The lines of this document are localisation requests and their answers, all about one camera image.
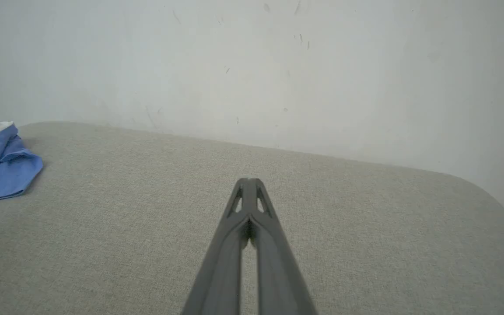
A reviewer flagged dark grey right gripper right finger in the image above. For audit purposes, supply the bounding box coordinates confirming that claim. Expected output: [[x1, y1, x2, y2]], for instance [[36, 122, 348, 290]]
[[249, 177, 319, 315]]

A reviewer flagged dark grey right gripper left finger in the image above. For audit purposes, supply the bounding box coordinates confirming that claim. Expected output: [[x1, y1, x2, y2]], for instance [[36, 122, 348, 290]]
[[181, 177, 250, 315]]

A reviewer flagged white shirt with blue sleeves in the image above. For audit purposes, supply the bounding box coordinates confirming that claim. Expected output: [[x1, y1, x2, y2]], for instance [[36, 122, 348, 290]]
[[0, 115, 44, 206]]

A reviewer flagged grey fabric sofa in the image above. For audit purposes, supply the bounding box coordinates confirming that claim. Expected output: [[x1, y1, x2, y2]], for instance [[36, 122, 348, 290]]
[[0, 122, 504, 315]]

